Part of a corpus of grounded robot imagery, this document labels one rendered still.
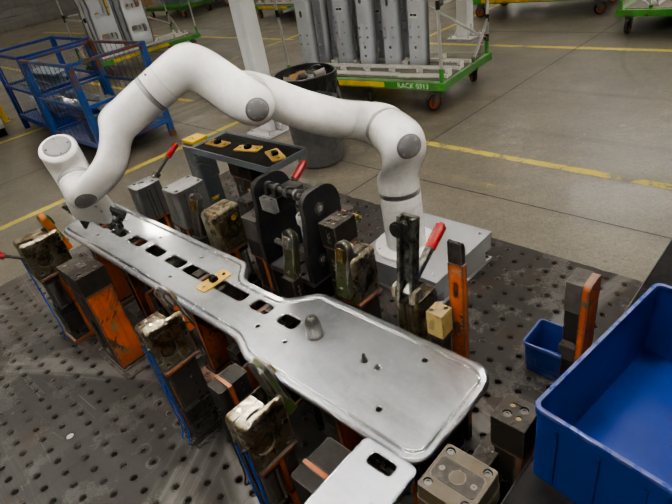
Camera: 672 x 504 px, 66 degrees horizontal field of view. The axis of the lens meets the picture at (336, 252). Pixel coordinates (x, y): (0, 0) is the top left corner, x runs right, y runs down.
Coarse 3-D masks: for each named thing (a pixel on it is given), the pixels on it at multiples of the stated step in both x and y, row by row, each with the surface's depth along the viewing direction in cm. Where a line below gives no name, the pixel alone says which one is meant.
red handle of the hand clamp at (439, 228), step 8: (440, 224) 100; (432, 232) 100; (440, 232) 99; (432, 240) 99; (424, 248) 100; (432, 248) 99; (424, 256) 99; (424, 264) 98; (408, 288) 98; (408, 296) 98
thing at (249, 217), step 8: (248, 216) 131; (248, 224) 131; (248, 232) 133; (256, 232) 130; (248, 240) 135; (256, 240) 132; (256, 248) 134; (256, 256) 137; (264, 264) 138; (264, 272) 141; (272, 272) 138; (264, 280) 143; (272, 280) 140; (264, 288) 144; (272, 288) 142
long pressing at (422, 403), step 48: (96, 240) 151; (192, 240) 141; (192, 288) 122; (240, 288) 119; (240, 336) 105; (288, 336) 103; (336, 336) 100; (384, 336) 98; (288, 384) 93; (336, 384) 90; (384, 384) 88; (432, 384) 87; (480, 384) 85; (384, 432) 80; (432, 432) 79
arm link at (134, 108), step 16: (128, 96) 115; (144, 96) 115; (112, 112) 115; (128, 112) 115; (144, 112) 116; (160, 112) 119; (112, 128) 116; (128, 128) 117; (112, 144) 115; (128, 144) 120; (96, 160) 114; (112, 160) 115; (128, 160) 120; (64, 176) 116; (80, 176) 114; (96, 176) 114; (112, 176) 117; (64, 192) 115; (80, 192) 115; (96, 192) 117; (80, 208) 118
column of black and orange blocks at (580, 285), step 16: (576, 272) 74; (592, 272) 73; (576, 288) 72; (592, 288) 71; (576, 304) 73; (592, 304) 74; (576, 320) 75; (592, 320) 76; (576, 336) 76; (592, 336) 79; (560, 352) 80; (576, 352) 78; (560, 368) 82
